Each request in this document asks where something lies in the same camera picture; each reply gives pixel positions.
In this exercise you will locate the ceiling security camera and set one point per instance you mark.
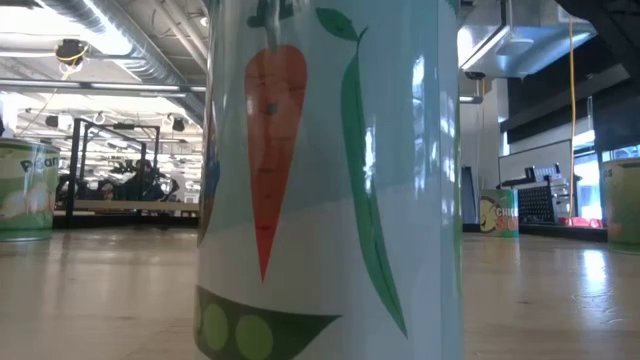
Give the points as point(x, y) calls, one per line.
point(475, 75)

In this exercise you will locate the square metal ventilation duct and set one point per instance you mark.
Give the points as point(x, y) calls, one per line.
point(520, 45)

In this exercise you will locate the black pegboard rack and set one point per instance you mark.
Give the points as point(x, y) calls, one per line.
point(537, 202)

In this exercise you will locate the red bin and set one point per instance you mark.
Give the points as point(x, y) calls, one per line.
point(580, 222)

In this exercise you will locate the white board panel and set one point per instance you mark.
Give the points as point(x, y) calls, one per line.
point(535, 157)

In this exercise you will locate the long ceiling light bar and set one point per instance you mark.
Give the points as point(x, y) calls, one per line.
point(100, 86)

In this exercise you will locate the silver spiral ceiling duct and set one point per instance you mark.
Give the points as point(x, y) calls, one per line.
point(150, 55)

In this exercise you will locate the green pears can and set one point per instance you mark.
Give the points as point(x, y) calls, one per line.
point(25, 200)

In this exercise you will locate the dark grey curtain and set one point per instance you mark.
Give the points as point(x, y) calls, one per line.
point(468, 195)

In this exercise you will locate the green chicken soup can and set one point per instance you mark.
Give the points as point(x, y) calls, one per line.
point(500, 215)

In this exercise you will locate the white vegetable print can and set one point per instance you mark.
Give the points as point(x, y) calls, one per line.
point(330, 210)

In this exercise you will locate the green labelled can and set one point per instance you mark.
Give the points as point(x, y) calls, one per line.
point(624, 210)

